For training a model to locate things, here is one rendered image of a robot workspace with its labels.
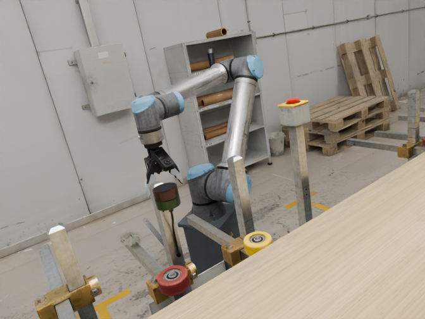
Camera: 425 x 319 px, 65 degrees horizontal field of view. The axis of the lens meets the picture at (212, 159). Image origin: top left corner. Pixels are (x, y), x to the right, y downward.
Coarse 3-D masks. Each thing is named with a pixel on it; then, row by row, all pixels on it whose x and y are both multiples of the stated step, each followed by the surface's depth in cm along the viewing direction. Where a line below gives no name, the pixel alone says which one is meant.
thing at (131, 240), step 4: (128, 236) 116; (132, 236) 115; (136, 236) 114; (124, 240) 113; (128, 240) 112; (132, 240) 112; (136, 240) 111; (124, 244) 112; (128, 244) 111; (132, 244) 111
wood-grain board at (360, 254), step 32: (416, 160) 124; (384, 192) 106; (416, 192) 102; (320, 224) 95; (352, 224) 92; (384, 224) 89; (416, 224) 87; (256, 256) 86; (288, 256) 84; (320, 256) 81; (352, 256) 79; (384, 256) 77; (416, 256) 75; (224, 288) 77; (256, 288) 75; (288, 288) 73; (320, 288) 71; (352, 288) 70; (384, 288) 68; (416, 288) 67
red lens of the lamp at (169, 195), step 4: (176, 188) 80; (156, 192) 78; (160, 192) 78; (164, 192) 78; (168, 192) 78; (172, 192) 78; (176, 192) 80; (156, 196) 79; (160, 196) 78; (164, 196) 78; (168, 196) 78; (172, 196) 79; (156, 200) 79; (160, 200) 78; (164, 200) 78
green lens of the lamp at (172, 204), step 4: (172, 200) 79; (176, 200) 80; (156, 204) 80; (160, 204) 79; (164, 204) 79; (168, 204) 79; (172, 204) 79; (176, 204) 80; (160, 208) 79; (164, 208) 79; (168, 208) 79; (172, 208) 79
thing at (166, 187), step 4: (160, 184) 83; (164, 184) 82; (168, 184) 81; (172, 184) 81; (156, 188) 81; (160, 188) 80; (164, 188) 80; (168, 188) 79; (172, 188) 79; (176, 196) 80; (168, 200) 78; (160, 212) 84; (164, 212) 85; (168, 212) 85; (172, 212) 82; (172, 216) 82; (172, 220) 83; (172, 224) 84; (172, 228) 86; (176, 244) 88; (176, 248) 88
